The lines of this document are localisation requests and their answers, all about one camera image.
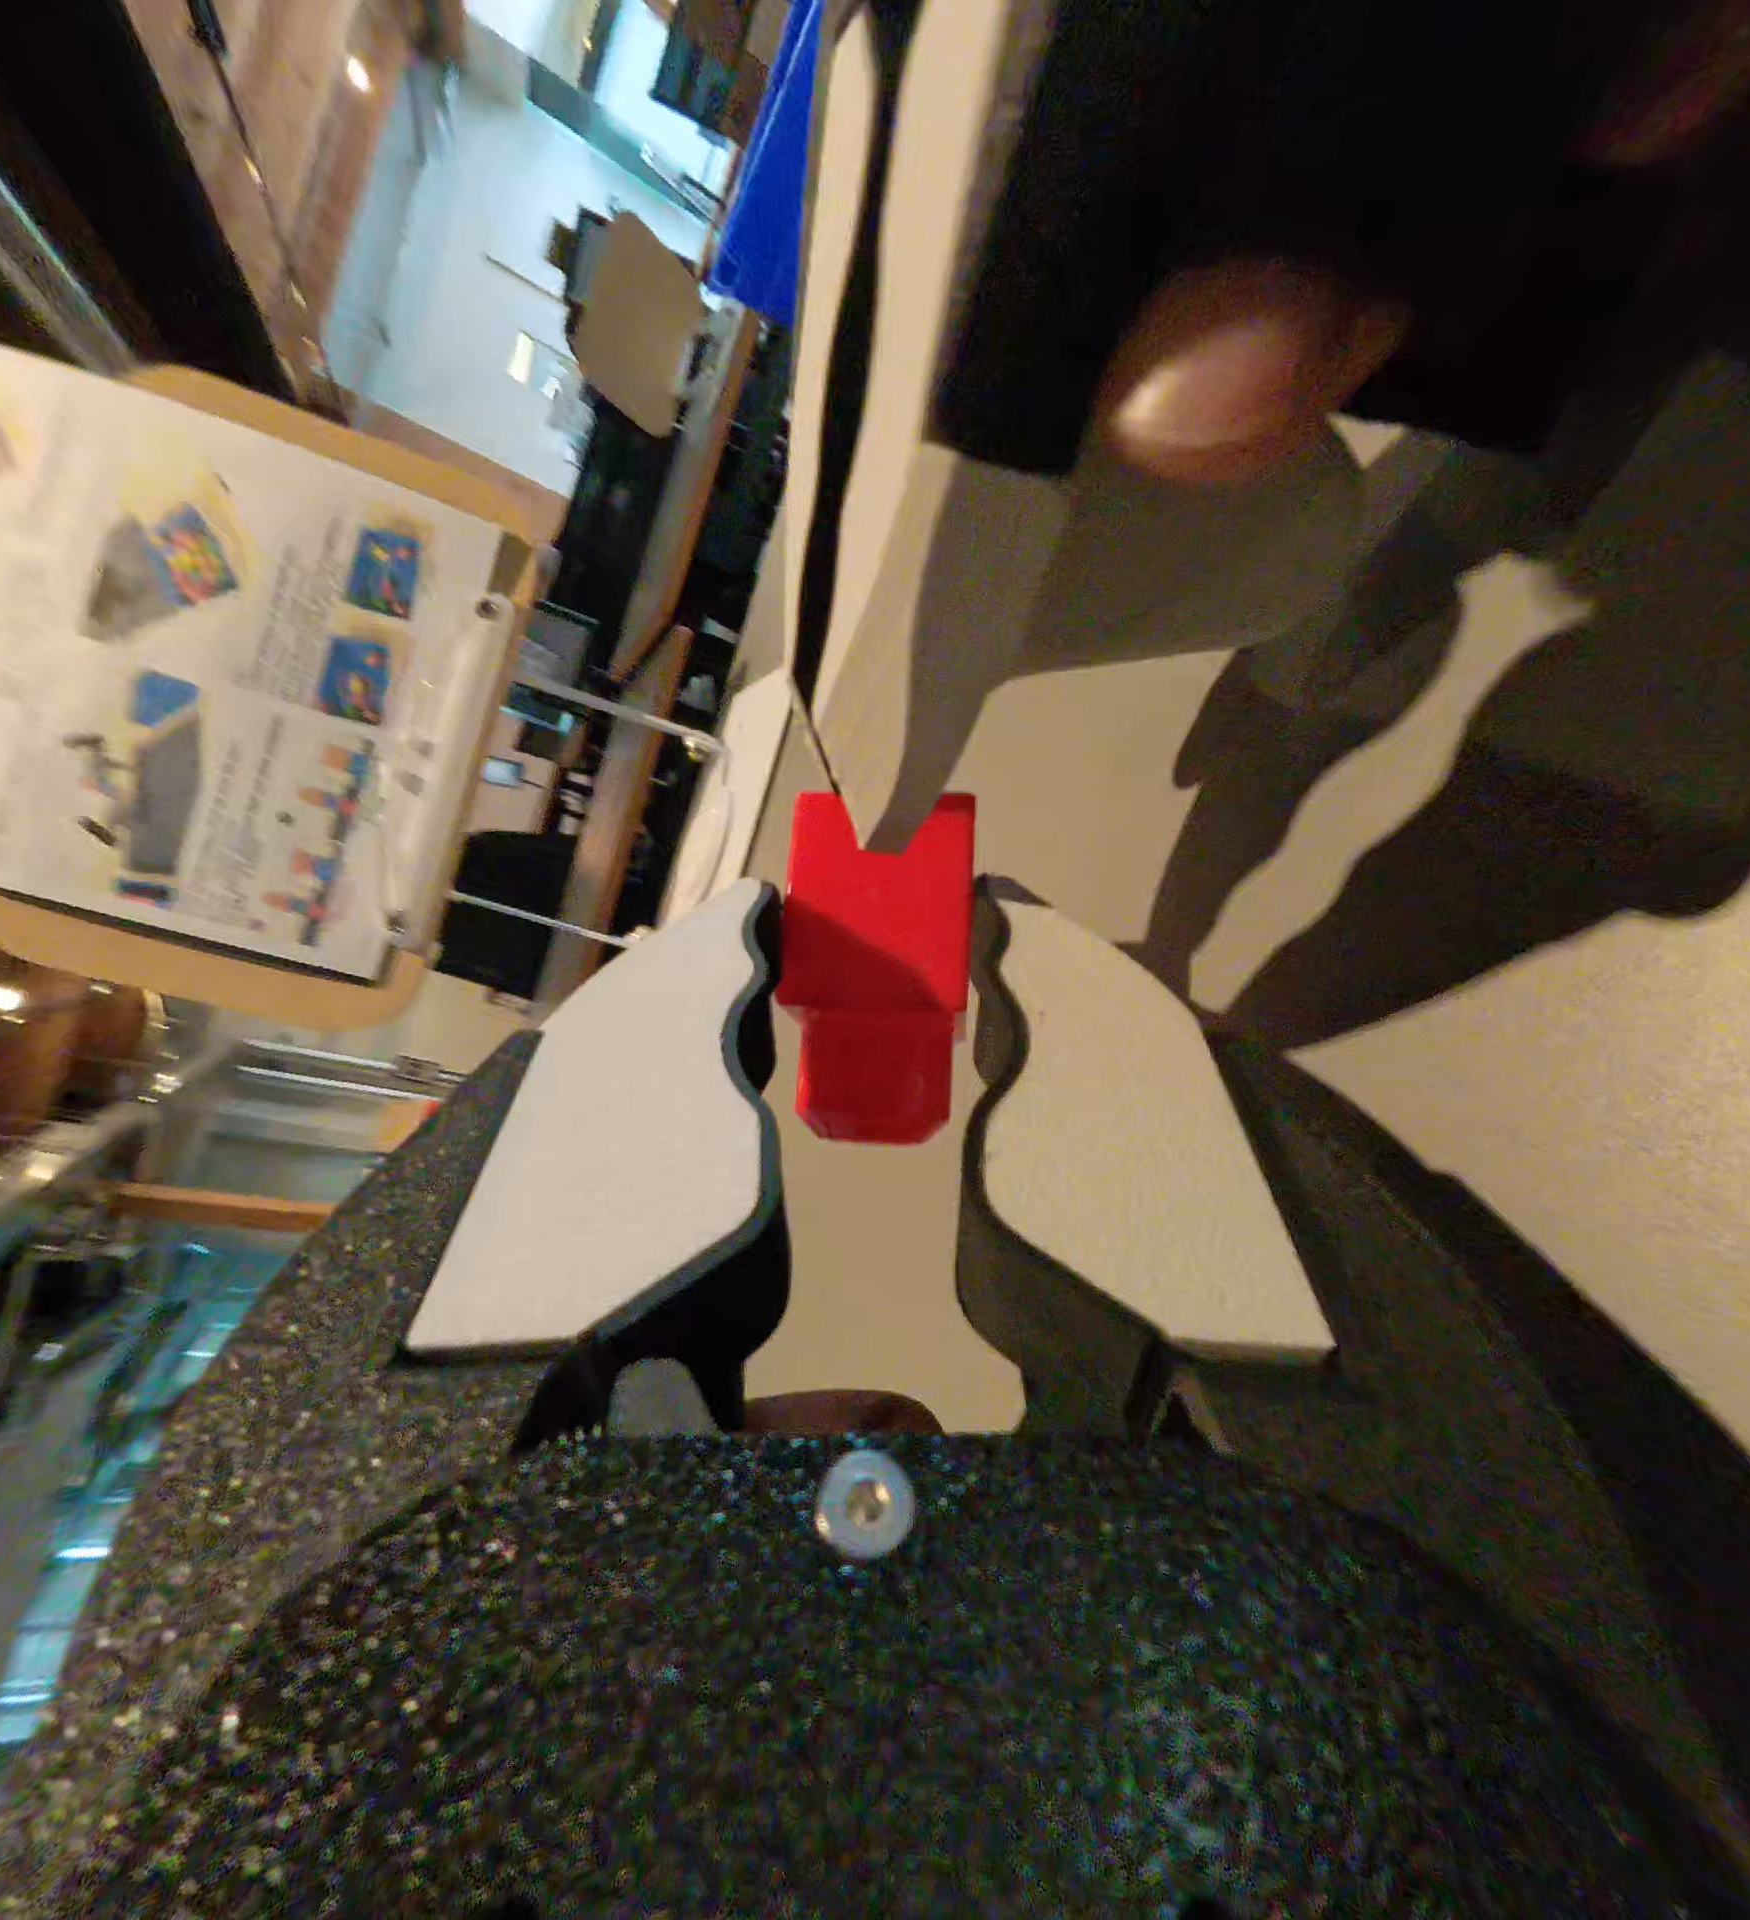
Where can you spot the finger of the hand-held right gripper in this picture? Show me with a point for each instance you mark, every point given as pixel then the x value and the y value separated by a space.
pixel 921 645
pixel 1204 570

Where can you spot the white document stand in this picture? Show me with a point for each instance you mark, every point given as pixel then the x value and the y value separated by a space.
pixel 732 810

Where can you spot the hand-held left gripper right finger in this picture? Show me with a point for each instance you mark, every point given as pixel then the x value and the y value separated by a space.
pixel 1130 1154

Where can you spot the red mega block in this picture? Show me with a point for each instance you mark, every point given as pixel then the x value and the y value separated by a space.
pixel 875 961

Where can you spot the printed instruction sheet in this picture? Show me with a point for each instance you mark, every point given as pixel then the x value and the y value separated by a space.
pixel 141 645

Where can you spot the poster on wooden board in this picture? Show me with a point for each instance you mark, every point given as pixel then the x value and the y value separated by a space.
pixel 364 435

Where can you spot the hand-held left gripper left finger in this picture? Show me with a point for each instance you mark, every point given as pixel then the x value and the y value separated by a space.
pixel 620 1141

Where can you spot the person's right hand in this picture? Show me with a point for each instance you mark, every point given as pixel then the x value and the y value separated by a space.
pixel 1235 374

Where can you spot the blue plastic bin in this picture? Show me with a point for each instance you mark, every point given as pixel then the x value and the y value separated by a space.
pixel 771 180

